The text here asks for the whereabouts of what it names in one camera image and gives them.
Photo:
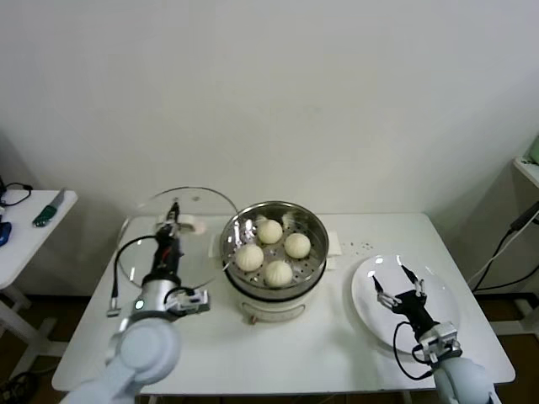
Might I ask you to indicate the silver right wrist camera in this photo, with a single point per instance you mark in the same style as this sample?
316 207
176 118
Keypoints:
440 338

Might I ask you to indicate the round glass pot lid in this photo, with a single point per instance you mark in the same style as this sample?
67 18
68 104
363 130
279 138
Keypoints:
191 223

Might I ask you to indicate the white round plate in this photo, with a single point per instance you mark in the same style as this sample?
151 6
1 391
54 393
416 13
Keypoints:
446 303

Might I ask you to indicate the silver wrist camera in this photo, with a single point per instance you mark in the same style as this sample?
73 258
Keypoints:
440 338
191 301

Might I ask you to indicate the black power adapter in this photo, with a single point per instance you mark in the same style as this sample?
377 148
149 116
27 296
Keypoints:
524 216

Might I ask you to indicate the white side table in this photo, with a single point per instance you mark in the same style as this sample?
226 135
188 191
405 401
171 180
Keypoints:
25 252

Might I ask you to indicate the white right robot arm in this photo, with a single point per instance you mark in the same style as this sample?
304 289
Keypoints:
463 379

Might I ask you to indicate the blue computer mouse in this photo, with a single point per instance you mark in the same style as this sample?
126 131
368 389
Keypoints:
5 233

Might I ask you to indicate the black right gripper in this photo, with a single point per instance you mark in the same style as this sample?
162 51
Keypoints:
414 309

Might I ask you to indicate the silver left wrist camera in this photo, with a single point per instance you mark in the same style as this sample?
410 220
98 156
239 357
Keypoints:
191 301

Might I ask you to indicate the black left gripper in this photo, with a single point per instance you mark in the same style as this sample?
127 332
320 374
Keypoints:
166 261

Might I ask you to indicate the white steamed baozi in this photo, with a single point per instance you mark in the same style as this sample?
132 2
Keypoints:
298 245
278 273
269 231
250 257

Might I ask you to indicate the perforated steel steamer basket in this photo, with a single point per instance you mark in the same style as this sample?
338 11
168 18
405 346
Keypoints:
313 248

